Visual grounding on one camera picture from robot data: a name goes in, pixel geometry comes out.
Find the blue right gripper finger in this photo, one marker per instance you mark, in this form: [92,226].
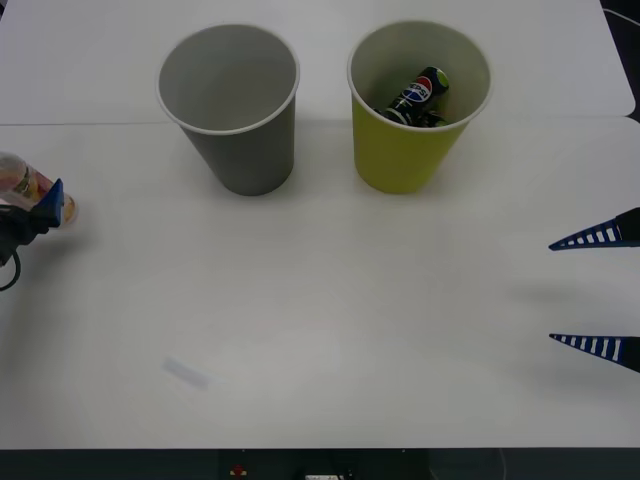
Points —
[595,236]
[595,346]

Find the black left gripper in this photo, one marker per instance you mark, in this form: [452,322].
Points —
[20,227]

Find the small red-capped plastic bottle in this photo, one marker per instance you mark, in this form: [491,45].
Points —
[25,180]

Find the crushed black drink can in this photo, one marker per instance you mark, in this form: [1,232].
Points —
[431,119]

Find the grey plastic waste bin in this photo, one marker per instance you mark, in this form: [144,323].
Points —
[250,155]

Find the yellow-green plastic waste bin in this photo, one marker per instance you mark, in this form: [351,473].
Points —
[395,160]

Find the red button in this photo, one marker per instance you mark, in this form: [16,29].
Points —
[237,470]

